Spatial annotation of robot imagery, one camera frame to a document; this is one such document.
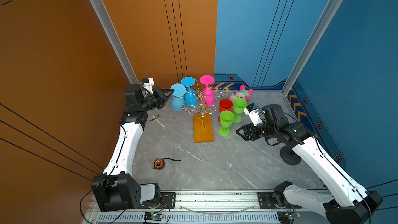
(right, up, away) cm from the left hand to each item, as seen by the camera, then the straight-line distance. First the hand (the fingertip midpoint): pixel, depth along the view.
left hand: (174, 88), depth 72 cm
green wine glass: (+35, -8, +20) cm, 41 cm away
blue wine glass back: (+7, -3, +12) cm, 15 cm away
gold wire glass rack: (+13, -3, +4) cm, 14 cm away
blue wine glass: (+1, -5, +3) cm, 5 cm away
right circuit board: (+52, -59, -1) cm, 79 cm away
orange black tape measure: (-10, -39, +11) cm, 42 cm away
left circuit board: (-10, -59, -1) cm, 60 cm away
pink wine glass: (+16, -3, +11) cm, 20 cm away
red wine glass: (+26, -8, +21) cm, 34 cm away
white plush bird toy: (+42, 0, +40) cm, 58 cm away
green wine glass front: (+27, -16, +19) cm, 37 cm away
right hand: (+31, -19, 0) cm, 36 cm away
